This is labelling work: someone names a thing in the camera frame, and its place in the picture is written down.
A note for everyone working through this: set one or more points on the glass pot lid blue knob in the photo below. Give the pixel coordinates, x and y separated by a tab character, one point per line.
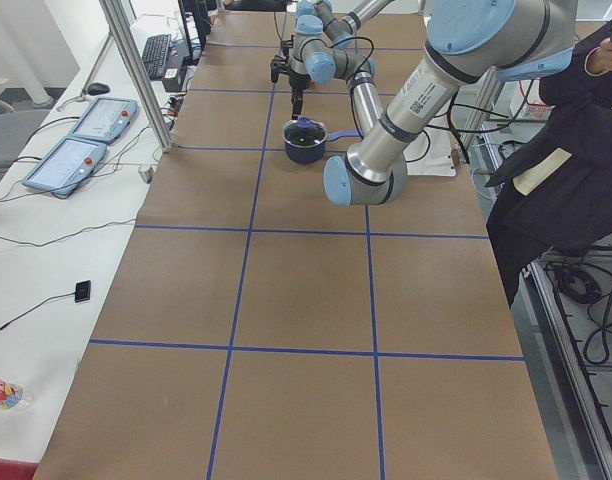
304	131

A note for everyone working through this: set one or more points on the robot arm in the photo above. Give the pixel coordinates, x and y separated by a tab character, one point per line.
520	39
319	50

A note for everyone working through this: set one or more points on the person's hand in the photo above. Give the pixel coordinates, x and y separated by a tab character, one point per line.
599	60

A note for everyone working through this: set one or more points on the black keyboard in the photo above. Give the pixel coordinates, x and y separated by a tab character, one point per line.
155	55

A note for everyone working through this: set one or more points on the upper teach pendant tablet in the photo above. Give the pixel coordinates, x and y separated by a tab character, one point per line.
105	119

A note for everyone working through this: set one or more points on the teach pendant tablet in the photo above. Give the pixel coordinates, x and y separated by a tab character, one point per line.
105	119
66	166

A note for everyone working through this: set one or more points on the black computer mouse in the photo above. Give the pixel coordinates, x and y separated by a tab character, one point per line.
97	88

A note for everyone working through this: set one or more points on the lower teach pendant tablet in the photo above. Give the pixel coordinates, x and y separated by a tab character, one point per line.
66	166

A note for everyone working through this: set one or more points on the person in black clothes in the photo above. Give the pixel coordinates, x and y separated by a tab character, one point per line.
556	190

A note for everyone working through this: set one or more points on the small black box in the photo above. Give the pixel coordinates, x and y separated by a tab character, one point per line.
82	291

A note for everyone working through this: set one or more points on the dark blue saucepan with handle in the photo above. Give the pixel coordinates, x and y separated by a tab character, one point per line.
313	153

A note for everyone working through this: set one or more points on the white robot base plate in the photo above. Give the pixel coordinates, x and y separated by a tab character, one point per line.
436	162

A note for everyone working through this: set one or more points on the aluminium frame post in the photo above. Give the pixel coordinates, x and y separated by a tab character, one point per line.
120	30

